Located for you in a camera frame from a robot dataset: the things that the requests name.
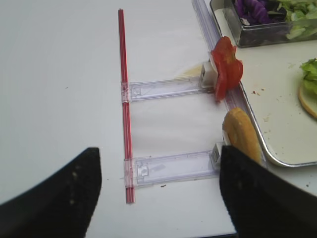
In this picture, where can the lettuce leaf on bun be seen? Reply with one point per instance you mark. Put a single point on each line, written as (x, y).
(309, 79)

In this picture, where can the bottom bun on tray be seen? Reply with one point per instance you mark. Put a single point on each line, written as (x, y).
(308, 100)

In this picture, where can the red left rail strip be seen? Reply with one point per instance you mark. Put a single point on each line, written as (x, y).
(129, 188)

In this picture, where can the purple cabbage leaves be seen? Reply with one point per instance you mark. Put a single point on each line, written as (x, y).
(255, 11)

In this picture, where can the green lettuce pile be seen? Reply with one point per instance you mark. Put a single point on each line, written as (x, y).
(300, 14)

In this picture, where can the clear left lower pusher track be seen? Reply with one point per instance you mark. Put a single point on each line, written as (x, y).
(147, 171)

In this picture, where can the red tomato slices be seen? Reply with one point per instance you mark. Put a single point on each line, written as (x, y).
(230, 69)

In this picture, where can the silver metal tray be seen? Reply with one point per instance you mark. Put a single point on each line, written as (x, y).
(271, 79)

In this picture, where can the clear plastic salad container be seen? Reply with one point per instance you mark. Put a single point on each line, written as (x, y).
(246, 35)

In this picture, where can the clear left divider rail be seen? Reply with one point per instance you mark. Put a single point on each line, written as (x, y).
(212, 33)

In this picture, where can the clear pusher track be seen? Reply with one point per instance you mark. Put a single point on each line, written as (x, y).
(147, 171)
(140, 91)

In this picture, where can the clear left upper pusher track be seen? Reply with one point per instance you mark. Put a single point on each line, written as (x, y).
(140, 91)

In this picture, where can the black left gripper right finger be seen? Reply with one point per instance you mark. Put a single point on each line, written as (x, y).
(261, 204)

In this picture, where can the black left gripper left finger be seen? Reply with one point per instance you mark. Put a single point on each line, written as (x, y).
(61, 206)

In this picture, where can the left bun half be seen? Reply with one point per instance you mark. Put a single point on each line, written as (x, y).
(241, 134)

